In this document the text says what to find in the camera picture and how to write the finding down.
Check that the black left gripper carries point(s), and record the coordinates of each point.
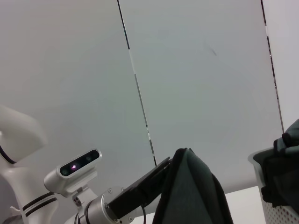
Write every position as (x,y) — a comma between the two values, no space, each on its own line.
(140,189)

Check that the yellow towel with black edge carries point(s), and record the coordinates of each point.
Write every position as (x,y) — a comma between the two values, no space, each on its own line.
(194,191)

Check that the green perforated storage box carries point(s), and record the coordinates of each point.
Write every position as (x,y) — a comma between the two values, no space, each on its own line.
(280,214)

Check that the dark towel pile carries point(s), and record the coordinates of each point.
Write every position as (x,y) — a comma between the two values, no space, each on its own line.
(285,172)

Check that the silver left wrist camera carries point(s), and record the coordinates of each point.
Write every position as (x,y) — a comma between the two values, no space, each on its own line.
(77,168)

